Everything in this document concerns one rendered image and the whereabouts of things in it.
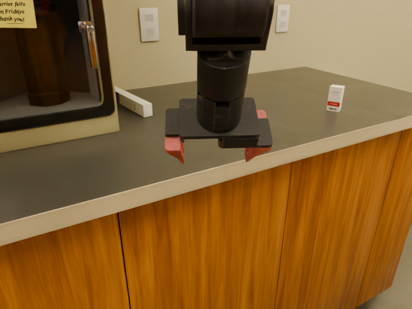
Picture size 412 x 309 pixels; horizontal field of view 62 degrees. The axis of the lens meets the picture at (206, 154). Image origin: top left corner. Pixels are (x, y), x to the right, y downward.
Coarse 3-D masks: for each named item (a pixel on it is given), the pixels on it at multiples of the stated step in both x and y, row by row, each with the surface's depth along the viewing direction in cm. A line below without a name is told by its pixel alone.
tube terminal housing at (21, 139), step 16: (112, 80) 84; (32, 128) 80; (48, 128) 81; (64, 128) 83; (80, 128) 85; (96, 128) 87; (112, 128) 89; (0, 144) 77; (16, 144) 79; (32, 144) 81
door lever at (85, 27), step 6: (84, 24) 75; (90, 24) 76; (84, 30) 76; (90, 30) 72; (90, 36) 72; (90, 42) 73; (90, 48) 73; (90, 54) 74; (96, 54) 74; (90, 60) 75; (96, 60) 75; (96, 66) 75
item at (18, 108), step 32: (64, 0) 72; (96, 0) 75; (0, 32) 69; (32, 32) 71; (64, 32) 74; (96, 32) 77; (0, 64) 71; (32, 64) 74; (64, 64) 77; (0, 96) 73; (32, 96) 76; (64, 96) 79; (96, 96) 83; (0, 128) 75
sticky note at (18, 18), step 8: (0, 0) 67; (8, 0) 67; (16, 0) 68; (24, 0) 69; (32, 0) 69; (0, 8) 67; (8, 8) 68; (16, 8) 68; (24, 8) 69; (32, 8) 70; (0, 16) 68; (8, 16) 68; (16, 16) 69; (24, 16) 70; (32, 16) 70; (0, 24) 68; (8, 24) 69; (16, 24) 69; (24, 24) 70; (32, 24) 71
